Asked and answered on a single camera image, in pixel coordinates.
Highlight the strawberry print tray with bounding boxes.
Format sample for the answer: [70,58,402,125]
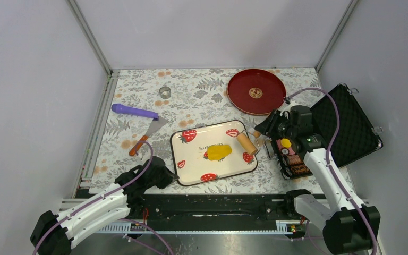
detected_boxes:
[170,120,258,186]

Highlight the yellow dough disc in case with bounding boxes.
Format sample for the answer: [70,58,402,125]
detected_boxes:
[280,138,292,148]

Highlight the metal ring cutter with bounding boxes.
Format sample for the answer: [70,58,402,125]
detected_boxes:
[159,86,171,99]

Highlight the purple handle tool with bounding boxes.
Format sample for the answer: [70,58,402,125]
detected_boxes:
[111,104,159,120]

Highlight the black foam-lined case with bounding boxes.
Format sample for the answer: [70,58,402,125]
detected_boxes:
[264,83,383,180]

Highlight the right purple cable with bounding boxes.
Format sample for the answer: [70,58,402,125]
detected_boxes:
[284,87,379,255]

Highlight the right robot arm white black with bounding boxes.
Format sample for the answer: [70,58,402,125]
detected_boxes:
[254,105,380,254]

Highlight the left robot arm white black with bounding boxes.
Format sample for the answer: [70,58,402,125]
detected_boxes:
[30,156,179,254]

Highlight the floral table mat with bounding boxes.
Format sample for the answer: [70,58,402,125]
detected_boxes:
[74,68,321,198]

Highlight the orange handle metal scraper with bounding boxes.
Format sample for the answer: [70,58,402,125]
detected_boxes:
[129,116,169,156]

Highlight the red round plate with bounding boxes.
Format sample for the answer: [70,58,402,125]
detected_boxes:
[226,69,286,115]

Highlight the purple cable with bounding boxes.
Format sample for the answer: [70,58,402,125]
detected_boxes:
[31,140,175,255]
[284,87,379,255]

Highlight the wooden dough roller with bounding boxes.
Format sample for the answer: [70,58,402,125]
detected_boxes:
[236,130,261,156]

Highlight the yellow dough lump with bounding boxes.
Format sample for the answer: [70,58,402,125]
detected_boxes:
[207,144,232,162]

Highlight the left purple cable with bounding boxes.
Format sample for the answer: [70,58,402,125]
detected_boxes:
[31,140,175,255]

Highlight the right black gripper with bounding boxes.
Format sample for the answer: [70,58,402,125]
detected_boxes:
[254,109,297,141]

